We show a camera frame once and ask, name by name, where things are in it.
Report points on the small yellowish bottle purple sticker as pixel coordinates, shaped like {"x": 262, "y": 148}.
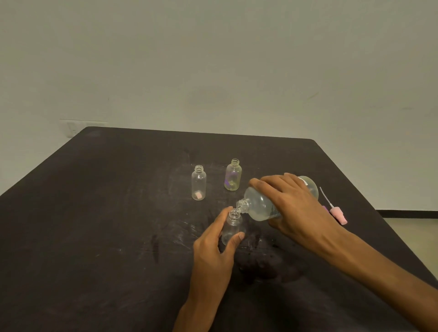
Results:
{"x": 233, "y": 176}

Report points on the person's left hand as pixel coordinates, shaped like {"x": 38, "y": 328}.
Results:
{"x": 210, "y": 266}

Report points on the person's right hand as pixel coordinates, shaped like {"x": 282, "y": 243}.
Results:
{"x": 304, "y": 215}

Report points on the person's right forearm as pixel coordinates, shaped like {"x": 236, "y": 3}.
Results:
{"x": 390, "y": 280}

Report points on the large clear plastic bottle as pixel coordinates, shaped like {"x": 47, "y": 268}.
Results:
{"x": 260, "y": 206}

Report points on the person's left forearm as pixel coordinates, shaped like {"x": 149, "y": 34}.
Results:
{"x": 196, "y": 318}

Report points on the pink spray cap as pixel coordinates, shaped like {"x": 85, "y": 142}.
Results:
{"x": 338, "y": 215}

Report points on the white wall socket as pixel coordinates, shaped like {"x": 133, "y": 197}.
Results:
{"x": 82, "y": 127}

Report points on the small plain clear bottle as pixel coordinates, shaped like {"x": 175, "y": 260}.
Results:
{"x": 233, "y": 223}

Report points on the small bottle with pink sticker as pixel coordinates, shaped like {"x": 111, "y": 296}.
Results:
{"x": 198, "y": 184}

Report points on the black skirting board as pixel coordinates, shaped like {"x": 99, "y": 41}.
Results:
{"x": 407, "y": 214}

